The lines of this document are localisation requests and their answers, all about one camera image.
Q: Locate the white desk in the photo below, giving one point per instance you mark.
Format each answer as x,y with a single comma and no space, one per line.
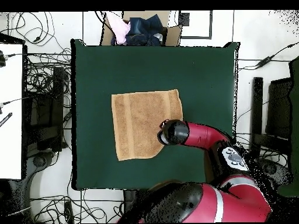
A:
10,116

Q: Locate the dark green fabric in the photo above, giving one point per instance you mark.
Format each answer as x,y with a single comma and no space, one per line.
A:
295,116

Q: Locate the dark blue jeans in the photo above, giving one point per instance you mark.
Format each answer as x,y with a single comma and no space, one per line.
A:
144,30

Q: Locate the orange-brown terry towel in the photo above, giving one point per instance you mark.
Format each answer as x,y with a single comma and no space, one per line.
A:
140,123

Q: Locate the pink garment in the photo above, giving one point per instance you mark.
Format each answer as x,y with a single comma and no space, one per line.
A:
120,30

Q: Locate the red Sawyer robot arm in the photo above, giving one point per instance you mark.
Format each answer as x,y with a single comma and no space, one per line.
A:
203,135

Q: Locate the brown cardboard box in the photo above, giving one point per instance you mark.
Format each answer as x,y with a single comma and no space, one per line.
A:
172,35

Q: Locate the black equipment stand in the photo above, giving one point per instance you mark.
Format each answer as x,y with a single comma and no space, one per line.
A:
279,109
49,116

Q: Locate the dark green table cloth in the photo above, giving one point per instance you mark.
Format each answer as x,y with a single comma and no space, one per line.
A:
105,70

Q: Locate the black power strip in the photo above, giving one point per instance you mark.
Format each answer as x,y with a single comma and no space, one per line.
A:
69,211

